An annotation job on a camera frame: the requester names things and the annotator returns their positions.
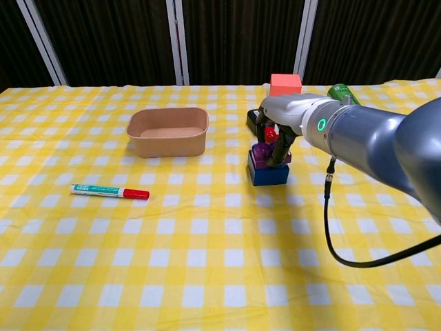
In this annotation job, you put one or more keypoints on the green drink can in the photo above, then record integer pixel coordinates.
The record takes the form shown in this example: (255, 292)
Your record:
(339, 91)

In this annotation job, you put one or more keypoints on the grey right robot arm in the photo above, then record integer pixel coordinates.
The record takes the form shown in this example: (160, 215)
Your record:
(372, 138)

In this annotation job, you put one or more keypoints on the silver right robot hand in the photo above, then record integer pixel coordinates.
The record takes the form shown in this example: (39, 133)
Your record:
(286, 110)

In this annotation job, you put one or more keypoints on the black curtain panel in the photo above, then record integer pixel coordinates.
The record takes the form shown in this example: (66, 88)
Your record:
(110, 41)
(241, 38)
(13, 41)
(379, 38)

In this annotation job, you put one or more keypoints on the purple building block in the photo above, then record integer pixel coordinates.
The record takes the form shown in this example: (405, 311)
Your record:
(262, 151)

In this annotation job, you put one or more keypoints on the blue building block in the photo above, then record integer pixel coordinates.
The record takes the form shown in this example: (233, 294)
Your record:
(270, 176)

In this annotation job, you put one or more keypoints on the orange pink cube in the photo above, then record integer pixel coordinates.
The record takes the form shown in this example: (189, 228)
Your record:
(284, 84)

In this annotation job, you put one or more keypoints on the white marker red cap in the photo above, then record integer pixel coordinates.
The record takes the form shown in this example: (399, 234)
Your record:
(103, 190)

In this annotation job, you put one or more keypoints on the yellow white checkered tablecloth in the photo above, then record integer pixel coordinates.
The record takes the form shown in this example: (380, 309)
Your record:
(220, 258)

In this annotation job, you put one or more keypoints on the black ink bottle red cap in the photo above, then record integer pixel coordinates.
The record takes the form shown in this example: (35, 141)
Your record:
(251, 120)

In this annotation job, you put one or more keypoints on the brown paper bowl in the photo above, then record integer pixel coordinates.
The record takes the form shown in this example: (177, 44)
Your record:
(169, 146)

